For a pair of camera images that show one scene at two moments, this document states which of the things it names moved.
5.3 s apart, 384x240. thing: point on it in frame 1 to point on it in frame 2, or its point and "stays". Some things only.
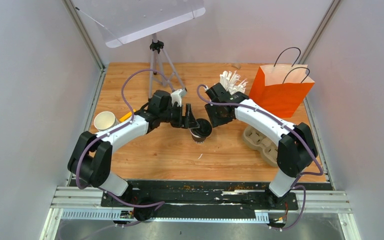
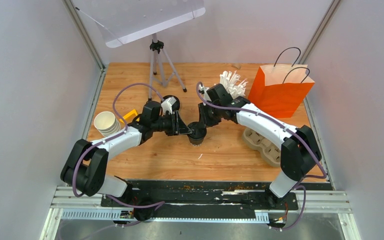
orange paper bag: (282, 89) stays
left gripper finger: (192, 122) to (184, 130)
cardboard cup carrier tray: (268, 148) stays
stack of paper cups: (105, 120) stays
